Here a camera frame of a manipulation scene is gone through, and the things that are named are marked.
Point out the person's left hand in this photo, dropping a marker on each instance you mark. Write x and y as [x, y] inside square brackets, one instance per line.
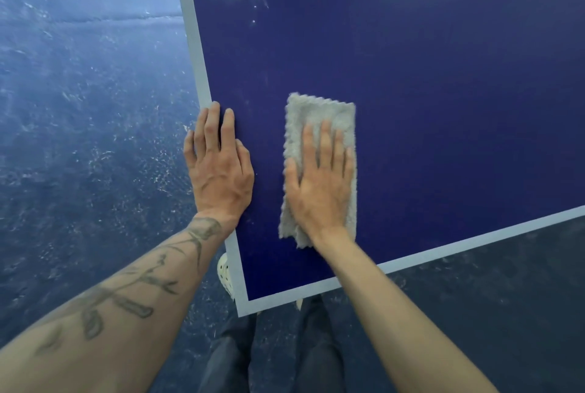
[221, 182]

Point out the person's right hand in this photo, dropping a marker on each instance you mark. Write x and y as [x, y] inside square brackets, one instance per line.
[322, 200]

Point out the person's right middle finger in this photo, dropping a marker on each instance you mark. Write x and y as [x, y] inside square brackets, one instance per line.
[325, 145]

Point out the person's left middle finger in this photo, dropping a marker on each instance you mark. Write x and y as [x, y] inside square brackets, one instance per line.
[212, 125]

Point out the person's left thumb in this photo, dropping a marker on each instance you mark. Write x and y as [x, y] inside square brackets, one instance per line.
[246, 159]

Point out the person's right thumb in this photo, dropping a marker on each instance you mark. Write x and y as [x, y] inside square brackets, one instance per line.
[292, 175]

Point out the person's left little finger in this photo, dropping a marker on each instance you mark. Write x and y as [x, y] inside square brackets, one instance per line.
[189, 148]

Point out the person's right little finger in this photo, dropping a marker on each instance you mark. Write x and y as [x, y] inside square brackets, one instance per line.
[349, 164]

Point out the grey microfibre cloth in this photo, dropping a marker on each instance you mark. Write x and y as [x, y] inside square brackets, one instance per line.
[315, 109]

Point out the person's left forearm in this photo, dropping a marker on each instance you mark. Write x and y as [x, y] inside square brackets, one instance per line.
[119, 306]

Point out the person's right forearm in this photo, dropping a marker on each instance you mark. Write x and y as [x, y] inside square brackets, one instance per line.
[393, 315]

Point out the white perforated shoe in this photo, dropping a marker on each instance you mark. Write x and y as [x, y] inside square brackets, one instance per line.
[225, 274]

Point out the dark grey trousers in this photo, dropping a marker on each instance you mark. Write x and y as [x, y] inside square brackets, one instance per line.
[228, 356]

